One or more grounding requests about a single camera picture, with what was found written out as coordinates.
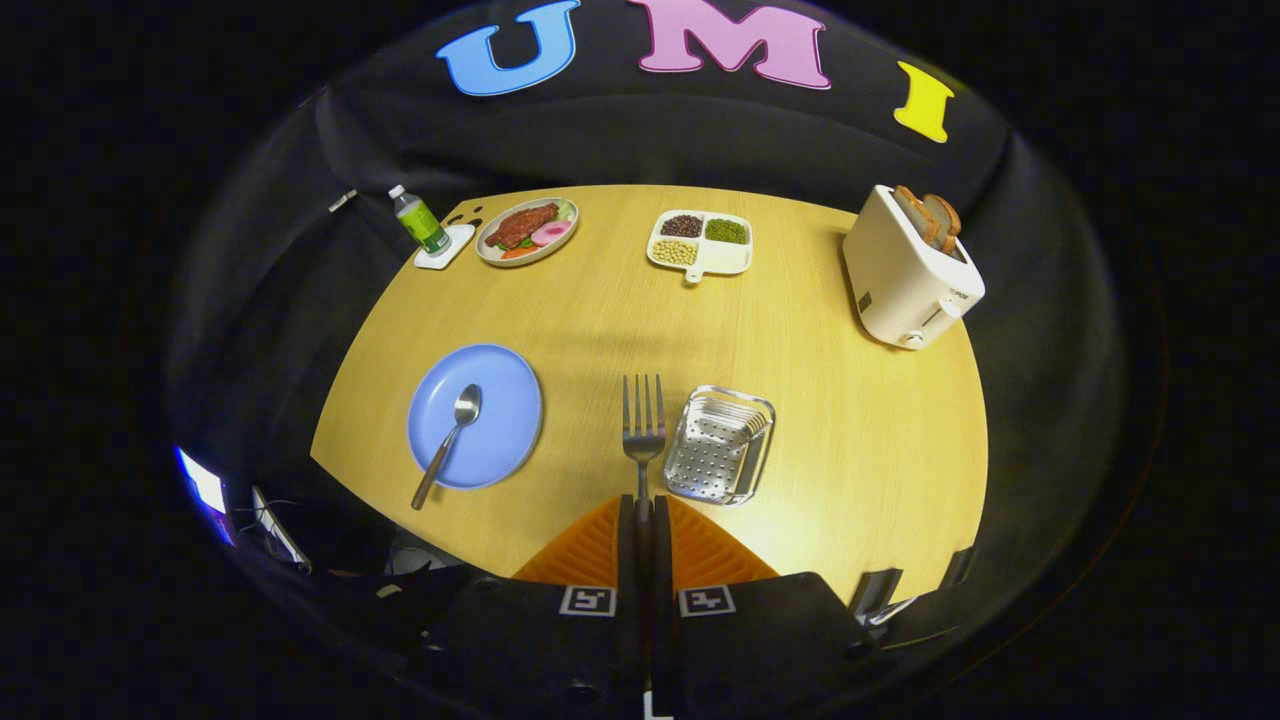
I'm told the silver spoon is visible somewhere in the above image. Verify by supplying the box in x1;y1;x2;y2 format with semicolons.
410;383;483;512

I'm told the green plastic bottle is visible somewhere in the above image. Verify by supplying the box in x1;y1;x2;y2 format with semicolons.
388;184;452;256

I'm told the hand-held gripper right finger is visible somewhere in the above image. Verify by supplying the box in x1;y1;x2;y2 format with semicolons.
652;495;881;720

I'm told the blue plate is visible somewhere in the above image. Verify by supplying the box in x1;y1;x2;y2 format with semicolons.
406;343;544;491

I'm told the perforated metal basket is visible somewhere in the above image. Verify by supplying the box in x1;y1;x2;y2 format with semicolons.
662;385;777;507

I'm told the lit monitor screen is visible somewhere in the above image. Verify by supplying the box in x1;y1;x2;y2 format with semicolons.
176;445;236;546

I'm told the white flat device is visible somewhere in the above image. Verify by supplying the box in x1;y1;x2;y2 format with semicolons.
252;487;313;573

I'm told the brown bread slice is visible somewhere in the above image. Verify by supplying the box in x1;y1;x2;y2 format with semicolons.
922;193;963;253
893;185;941;246

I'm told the black backdrop cloth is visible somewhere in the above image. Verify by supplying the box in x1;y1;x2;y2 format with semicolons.
165;0;1126;601

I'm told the white divided dish of beans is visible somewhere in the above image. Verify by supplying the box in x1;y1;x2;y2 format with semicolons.
646;209;754;285

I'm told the plate of meat and vegetables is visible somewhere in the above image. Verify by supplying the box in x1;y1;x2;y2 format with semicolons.
475;197;580;268

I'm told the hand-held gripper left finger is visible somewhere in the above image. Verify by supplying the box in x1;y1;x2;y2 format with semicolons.
430;495;644;720

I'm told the silver fork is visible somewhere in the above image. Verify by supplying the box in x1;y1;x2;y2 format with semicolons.
622;374;668;521

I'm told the white square coaster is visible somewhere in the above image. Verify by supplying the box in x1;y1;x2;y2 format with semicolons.
413;223;477;271

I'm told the white toaster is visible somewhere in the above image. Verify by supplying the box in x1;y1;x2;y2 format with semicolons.
842;184;987;351

